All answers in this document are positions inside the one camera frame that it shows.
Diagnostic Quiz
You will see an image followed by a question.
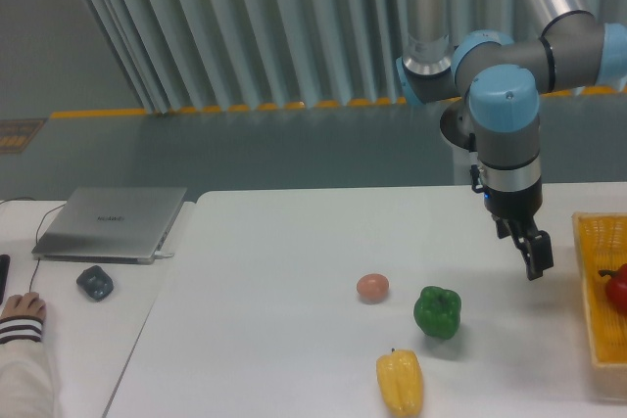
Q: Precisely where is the black keyboard edge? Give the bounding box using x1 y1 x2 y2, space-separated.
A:
0 254 11 303

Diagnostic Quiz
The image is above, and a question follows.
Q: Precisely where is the red bell pepper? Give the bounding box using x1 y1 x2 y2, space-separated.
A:
598 264 627 314

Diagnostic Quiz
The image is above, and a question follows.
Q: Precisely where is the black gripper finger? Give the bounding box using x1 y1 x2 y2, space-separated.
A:
522 230 554 281
494 216 525 253

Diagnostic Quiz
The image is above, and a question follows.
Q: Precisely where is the black mouse cable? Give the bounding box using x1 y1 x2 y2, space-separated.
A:
0 197 68 295

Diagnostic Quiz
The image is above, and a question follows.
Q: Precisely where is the yellow woven basket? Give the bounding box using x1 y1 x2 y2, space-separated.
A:
572 212 626 401

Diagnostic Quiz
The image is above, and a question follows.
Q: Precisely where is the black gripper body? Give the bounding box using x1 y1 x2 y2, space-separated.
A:
484 181 543 221

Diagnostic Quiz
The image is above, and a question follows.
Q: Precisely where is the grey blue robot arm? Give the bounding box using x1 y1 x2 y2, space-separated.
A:
397 0 626 280

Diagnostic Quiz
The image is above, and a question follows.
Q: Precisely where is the person's hand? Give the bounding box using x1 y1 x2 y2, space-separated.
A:
1 292 46 323

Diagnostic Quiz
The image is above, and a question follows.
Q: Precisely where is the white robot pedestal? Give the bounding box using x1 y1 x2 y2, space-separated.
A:
452 146 472 186

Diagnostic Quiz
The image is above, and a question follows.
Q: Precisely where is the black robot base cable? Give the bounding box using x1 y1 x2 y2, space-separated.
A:
467 132 484 193

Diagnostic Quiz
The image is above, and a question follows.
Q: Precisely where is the silver closed laptop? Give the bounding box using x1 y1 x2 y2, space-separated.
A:
32 187 186 264

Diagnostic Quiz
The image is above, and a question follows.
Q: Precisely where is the forearm in striped sleeve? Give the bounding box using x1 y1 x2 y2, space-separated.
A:
1 315 55 417

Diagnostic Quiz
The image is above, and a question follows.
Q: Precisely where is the brown egg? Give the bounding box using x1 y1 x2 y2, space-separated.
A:
356 273 390 303

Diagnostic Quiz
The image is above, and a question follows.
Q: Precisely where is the white folding partition screen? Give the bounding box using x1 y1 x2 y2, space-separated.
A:
56 0 627 115

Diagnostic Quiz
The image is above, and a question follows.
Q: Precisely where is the yellow bell pepper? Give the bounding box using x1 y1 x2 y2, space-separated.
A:
376 348 424 417

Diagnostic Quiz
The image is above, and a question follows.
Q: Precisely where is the small dark grey tray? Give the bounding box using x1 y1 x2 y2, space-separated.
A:
76 265 115 302

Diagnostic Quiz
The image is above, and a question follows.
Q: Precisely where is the green bell pepper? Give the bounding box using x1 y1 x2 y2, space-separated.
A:
413 286 462 340

